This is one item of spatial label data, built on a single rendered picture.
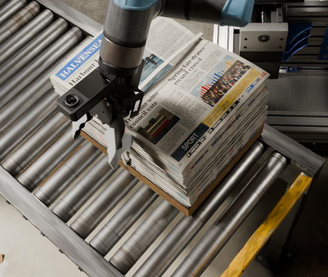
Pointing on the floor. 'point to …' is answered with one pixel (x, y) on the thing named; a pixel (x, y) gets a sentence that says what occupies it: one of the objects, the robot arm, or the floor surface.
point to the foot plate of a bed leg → (284, 266)
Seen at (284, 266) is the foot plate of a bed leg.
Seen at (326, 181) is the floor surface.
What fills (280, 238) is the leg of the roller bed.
